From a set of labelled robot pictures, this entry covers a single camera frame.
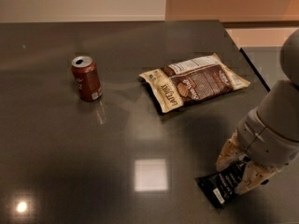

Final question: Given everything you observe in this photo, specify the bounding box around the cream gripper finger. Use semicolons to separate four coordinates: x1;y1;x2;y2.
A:
216;132;245;172
235;161;278;195

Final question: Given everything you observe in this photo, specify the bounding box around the black rxbar chocolate wrapper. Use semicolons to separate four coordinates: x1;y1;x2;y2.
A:
195;158;249;208

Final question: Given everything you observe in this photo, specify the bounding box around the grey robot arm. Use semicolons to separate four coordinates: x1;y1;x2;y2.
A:
216;31;299;195

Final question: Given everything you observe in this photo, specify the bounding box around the Late July chips bag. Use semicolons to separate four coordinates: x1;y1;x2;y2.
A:
139;53;250;113

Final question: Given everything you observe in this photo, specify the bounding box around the red soda can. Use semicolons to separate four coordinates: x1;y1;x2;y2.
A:
71;56;102;102

